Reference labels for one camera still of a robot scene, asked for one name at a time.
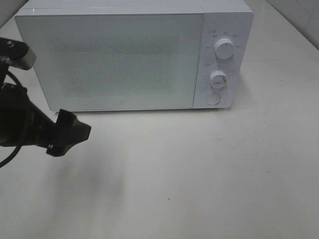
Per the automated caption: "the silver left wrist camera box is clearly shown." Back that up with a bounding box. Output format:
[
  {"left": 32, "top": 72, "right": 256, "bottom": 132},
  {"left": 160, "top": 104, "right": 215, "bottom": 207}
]
[{"left": 0, "top": 38, "right": 36, "bottom": 70}]

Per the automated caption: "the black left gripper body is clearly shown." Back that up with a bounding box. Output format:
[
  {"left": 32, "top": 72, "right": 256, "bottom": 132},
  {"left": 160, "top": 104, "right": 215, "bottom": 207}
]
[{"left": 0, "top": 84, "right": 59, "bottom": 148}]

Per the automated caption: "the white microwave oven body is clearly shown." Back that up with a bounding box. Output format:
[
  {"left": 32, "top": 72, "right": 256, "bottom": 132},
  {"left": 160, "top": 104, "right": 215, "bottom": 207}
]
[{"left": 15, "top": 0, "right": 254, "bottom": 111}]

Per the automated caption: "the white timer knob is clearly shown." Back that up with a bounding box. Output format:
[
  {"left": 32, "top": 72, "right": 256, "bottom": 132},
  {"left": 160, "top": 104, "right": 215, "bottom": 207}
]
[{"left": 209, "top": 70, "right": 227, "bottom": 89}]

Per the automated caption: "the white microwave door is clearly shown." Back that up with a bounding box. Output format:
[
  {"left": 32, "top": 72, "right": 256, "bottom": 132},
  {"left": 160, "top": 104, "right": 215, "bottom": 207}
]
[{"left": 16, "top": 14, "right": 203, "bottom": 111}]

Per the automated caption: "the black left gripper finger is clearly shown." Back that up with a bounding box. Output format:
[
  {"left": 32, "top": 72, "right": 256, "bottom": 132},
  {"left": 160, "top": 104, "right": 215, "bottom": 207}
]
[
  {"left": 54, "top": 109, "right": 91, "bottom": 142},
  {"left": 46, "top": 139, "right": 75, "bottom": 157}
]

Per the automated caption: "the upper white power knob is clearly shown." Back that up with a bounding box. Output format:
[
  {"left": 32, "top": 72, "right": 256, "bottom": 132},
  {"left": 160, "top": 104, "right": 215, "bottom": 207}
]
[{"left": 214, "top": 36, "right": 235, "bottom": 60}]

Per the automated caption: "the round white door button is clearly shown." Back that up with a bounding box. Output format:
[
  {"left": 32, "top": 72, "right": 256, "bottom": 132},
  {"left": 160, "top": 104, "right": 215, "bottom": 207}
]
[{"left": 205, "top": 93, "right": 221, "bottom": 106}]

